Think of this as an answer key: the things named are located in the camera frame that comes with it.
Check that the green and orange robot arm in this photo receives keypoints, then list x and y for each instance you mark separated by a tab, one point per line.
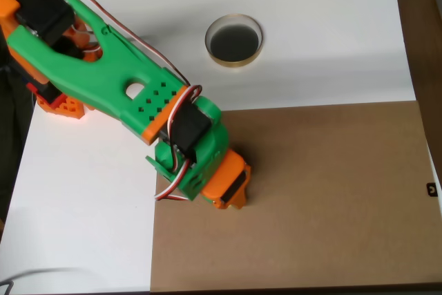
103	77

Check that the brown fibreboard panel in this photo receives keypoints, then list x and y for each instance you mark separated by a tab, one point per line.
310	205

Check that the round dish with dark bottom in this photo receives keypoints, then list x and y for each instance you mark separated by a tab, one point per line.
235	63

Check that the small black tag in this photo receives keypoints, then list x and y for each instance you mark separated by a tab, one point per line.
431	189

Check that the orange gripper black servo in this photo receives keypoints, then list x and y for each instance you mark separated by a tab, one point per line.
231	175

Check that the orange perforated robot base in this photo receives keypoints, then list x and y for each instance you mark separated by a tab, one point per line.
65	108

